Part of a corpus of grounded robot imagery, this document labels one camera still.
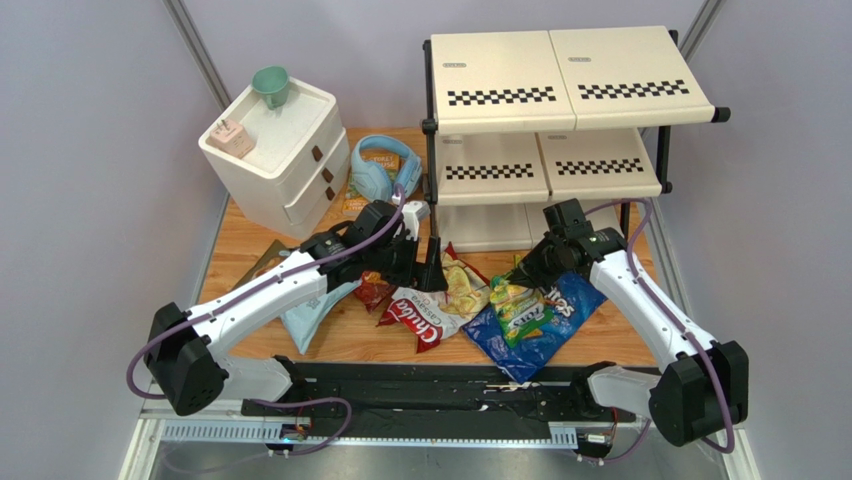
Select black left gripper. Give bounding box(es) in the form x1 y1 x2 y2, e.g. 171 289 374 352
367 232 449 294

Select green Foxs snack bag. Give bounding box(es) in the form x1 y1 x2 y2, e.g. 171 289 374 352
489 273 554 348

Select white red Chuba chips bag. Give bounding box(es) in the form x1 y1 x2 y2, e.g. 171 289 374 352
378 245 491 354

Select blue Doritos chips bag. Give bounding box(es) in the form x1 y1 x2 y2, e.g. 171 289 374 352
463 273 607 383

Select red Doritos chips bag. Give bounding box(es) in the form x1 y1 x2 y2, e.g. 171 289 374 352
353 271 397 313

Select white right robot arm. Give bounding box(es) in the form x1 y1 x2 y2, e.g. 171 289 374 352
508 199 749 454

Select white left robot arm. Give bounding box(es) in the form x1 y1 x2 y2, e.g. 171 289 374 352
126 200 448 416

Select cream three-tier shelf rack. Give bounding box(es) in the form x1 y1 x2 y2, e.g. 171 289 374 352
423 26 730 252

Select light blue headphones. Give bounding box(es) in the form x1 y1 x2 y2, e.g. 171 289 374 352
350 135 423 202

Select orange green book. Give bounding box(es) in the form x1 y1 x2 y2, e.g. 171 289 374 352
342 149 401 217

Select light blue snack bag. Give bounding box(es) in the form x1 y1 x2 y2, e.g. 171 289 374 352
280 281 361 355

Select brown snack bag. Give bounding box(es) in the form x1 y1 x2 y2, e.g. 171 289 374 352
233 240 291 290

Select white three-drawer cabinet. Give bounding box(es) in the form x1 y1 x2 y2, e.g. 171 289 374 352
198 79 350 240

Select pink power adapter cube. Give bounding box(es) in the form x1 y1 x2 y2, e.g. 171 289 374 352
206 119 256 159

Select green plastic cup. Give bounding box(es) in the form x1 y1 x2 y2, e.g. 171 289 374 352
251 66 290 110

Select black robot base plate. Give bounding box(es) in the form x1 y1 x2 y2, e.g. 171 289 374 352
239 359 667 442

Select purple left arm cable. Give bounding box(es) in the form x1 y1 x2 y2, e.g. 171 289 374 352
126 183 409 458

